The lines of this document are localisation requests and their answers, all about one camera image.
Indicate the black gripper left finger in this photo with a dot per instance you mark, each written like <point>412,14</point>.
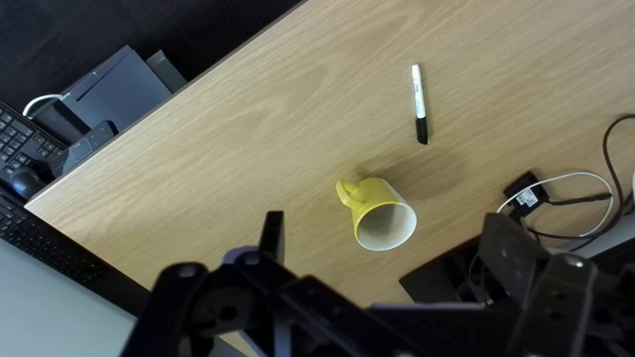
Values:
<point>251,294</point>

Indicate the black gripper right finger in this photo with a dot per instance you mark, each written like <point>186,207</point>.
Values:
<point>569,306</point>

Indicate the yellow mug white inside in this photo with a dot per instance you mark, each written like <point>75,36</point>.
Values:
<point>382,217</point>

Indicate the black white marker pen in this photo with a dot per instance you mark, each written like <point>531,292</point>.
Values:
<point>422,125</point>

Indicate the grey desk drawer unit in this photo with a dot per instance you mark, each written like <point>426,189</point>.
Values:
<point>104,104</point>

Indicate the black computer mouse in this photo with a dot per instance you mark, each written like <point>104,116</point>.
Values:
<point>27,183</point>

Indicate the black keyboard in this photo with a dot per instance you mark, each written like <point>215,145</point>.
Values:
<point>27,159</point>

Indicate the black adapter with cables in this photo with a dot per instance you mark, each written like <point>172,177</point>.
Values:
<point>525,195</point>

